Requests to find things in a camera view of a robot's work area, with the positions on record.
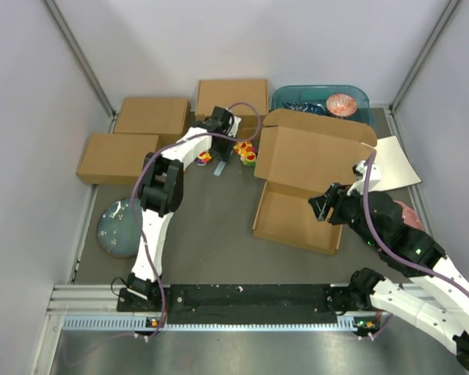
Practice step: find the orange flower plush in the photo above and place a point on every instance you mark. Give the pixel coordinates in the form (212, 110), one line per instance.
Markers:
(245, 146)

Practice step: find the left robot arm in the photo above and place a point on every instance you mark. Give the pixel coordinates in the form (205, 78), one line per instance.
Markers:
(160, 191)

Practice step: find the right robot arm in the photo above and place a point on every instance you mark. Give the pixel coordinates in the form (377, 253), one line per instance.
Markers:
(379, 221)

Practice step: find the blue flower plush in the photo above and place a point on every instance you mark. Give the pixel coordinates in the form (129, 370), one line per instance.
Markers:
(204, 158)

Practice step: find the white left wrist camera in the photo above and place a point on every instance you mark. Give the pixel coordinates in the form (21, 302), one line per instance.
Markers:
(234, 126)

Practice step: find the blue round plate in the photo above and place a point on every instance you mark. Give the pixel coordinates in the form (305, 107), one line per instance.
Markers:
(119, 229)

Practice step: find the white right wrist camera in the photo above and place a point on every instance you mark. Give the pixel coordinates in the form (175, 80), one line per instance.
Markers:
(367, 174)

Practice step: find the folded cardboard box front left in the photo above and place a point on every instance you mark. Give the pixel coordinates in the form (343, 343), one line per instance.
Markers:
(115, 159)

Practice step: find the teal plastic bin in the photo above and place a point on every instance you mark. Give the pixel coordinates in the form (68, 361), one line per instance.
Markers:
(320, 93)

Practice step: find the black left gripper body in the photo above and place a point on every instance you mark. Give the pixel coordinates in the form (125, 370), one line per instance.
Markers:
(221, 151)

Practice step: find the folded cardboard box back left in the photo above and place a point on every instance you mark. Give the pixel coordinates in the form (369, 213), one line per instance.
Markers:
(166, 117)

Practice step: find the brown cardboard box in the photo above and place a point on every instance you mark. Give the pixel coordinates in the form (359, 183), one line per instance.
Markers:
(300, 156)

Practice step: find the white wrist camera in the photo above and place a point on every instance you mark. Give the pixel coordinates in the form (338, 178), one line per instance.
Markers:
(367, 174)
(234, 126)

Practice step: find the blue patterned bowl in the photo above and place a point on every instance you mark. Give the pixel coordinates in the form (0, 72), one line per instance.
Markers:
(306, 107)

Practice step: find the folded cardboard box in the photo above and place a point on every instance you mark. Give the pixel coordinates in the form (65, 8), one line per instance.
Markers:
(115, 159)
(166, 117)

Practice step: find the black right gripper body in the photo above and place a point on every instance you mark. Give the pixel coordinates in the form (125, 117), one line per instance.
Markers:
(345, 208)

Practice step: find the white square plate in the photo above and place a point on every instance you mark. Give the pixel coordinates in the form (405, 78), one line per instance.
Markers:
(395, 169)

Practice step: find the stacked cardboard box top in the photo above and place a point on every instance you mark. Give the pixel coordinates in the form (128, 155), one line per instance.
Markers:
(224, 93)

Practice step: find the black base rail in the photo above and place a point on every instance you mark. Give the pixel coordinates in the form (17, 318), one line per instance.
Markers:
(258, 303)

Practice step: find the rainbow flower plush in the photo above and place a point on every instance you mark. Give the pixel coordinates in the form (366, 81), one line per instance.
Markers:
(248, 158)

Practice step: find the light blue tube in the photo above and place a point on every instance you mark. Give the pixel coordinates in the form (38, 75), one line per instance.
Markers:
(220, 168)

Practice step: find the pink dotted plate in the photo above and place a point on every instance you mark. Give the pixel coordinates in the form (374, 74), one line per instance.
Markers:
(409, 216)

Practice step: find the red patterned bowl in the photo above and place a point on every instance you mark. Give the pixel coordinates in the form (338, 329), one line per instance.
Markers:
(341, 105)

